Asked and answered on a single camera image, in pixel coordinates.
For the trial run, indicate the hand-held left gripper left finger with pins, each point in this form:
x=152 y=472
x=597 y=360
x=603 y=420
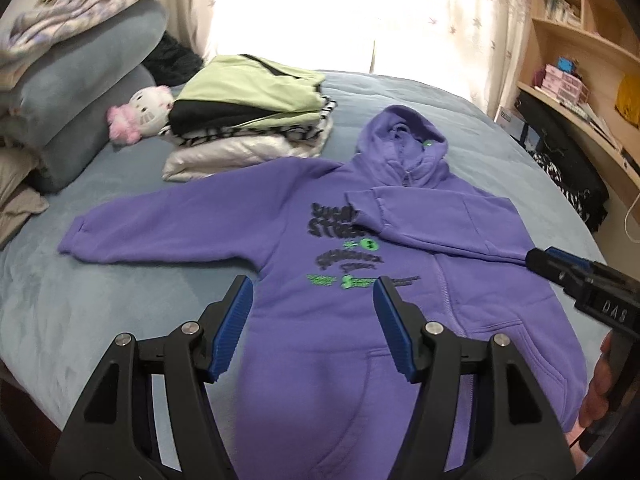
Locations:
x=232 y=330

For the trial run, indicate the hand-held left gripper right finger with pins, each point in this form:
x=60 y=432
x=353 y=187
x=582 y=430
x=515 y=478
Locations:
x=395 y=330

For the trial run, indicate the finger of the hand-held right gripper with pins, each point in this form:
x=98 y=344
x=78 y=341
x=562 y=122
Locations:
x=547 y=264
x=570 y=256

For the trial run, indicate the purple printed hoodie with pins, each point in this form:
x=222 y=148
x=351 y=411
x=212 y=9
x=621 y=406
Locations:
x=310 y=240

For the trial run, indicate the person's right hand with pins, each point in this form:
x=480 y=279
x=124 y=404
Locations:
x=597 y=390

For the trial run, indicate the black bag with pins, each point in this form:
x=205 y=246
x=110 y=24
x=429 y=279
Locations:
x=560 y=155

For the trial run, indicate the small white box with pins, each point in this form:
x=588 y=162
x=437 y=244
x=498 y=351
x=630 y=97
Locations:
x=507 y=119

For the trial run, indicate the yellow cloth item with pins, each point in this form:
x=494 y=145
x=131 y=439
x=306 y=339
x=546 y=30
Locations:
x=629 y=102

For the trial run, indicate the stack of pink boxes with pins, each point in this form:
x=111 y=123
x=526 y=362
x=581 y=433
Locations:
x=562 y=84

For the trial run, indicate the folded white shiny jacket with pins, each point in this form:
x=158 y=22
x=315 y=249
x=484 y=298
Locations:
x=225 y=155

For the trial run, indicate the wooden bookshelf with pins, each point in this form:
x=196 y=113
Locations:
x=600 y=55

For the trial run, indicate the folded black-white patterned garment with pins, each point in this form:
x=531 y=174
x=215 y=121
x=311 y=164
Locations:
x=295 y=132

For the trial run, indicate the folded black garment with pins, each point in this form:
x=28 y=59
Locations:
x=210 y=112

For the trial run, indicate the white and pink plush toy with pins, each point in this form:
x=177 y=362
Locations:
x=147 y=107

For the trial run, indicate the white floral curtain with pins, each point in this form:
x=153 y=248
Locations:
x=475 y=35

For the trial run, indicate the folded light green garment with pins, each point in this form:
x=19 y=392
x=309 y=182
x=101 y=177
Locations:
x=240 y=85

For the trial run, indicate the blue-grey pillow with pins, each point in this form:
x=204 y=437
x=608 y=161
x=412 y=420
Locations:
x=100 y=45
x=90 y=130

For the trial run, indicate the row of books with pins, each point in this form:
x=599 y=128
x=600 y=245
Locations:
x=562 y=9

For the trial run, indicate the beige crumpled cloth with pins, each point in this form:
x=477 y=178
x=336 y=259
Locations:
x=15 y=200

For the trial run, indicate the black fluffy cushion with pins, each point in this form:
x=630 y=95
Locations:
x=170 y=60

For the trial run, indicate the folded floral quilt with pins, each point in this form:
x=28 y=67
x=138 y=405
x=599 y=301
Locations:
x=75 y=5

